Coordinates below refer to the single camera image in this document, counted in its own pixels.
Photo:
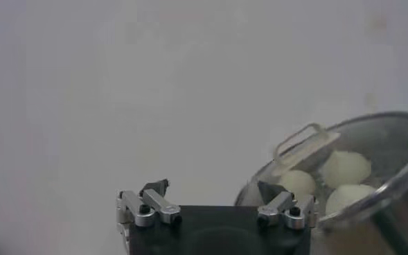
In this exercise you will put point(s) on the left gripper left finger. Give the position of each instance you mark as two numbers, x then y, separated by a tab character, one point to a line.
162	208

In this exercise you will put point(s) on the white steamed baozi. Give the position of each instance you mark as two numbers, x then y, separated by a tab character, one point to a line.
349	199
345	168
299	182

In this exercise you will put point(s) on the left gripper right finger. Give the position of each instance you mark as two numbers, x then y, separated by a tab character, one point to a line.
280	204

